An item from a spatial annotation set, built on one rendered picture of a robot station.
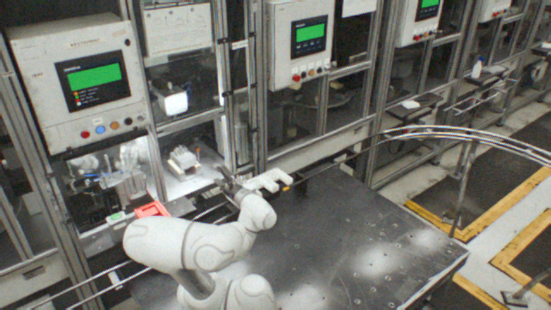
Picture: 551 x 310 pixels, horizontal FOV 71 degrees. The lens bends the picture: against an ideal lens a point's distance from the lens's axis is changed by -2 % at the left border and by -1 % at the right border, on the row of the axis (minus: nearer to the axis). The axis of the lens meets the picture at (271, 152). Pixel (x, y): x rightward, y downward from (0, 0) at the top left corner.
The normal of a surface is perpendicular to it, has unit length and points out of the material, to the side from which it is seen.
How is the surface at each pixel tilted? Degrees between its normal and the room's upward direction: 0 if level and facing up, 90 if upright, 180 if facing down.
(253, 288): 6
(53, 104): 90
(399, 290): 0
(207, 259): 61
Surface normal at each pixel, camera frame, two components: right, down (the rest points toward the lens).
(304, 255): 0.00, -0.84
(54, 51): 0.60, 0.43
